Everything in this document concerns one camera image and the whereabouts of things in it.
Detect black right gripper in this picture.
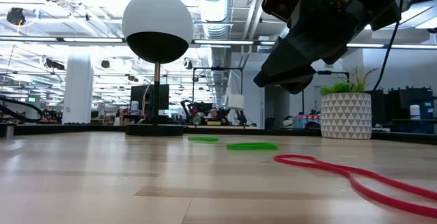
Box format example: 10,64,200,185
254,0,424,95

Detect green rubber band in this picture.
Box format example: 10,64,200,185
187,135,219,143
226,142,279,151

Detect red rubber band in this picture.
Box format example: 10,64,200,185
273,154,437,219

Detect pink blue box stack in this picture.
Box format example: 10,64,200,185
292,114,322,130

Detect white lampshade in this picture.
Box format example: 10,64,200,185
227,93,246,111

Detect green plant in patterned pot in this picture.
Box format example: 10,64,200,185
319,67,376,140

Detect person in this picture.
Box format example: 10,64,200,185
206,107,223,126

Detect black cabinets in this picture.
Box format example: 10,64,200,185
365,86,437,135

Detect white globe table lamp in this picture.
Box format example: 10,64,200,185
122,0,195,137

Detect black monitor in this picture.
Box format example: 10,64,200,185
130,84,171,122

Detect white round column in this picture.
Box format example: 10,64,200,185
62,51,94,125

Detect black ceiling device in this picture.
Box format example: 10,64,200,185
5,7,27,27

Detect black rig frame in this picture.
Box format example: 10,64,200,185
302,70,350,115
192,66,244,126

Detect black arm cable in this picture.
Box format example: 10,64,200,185
372,0,404,92

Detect black aluminium table frame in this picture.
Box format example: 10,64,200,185
0,123,437,145

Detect black curved hose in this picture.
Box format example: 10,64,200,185
0,96,44,123

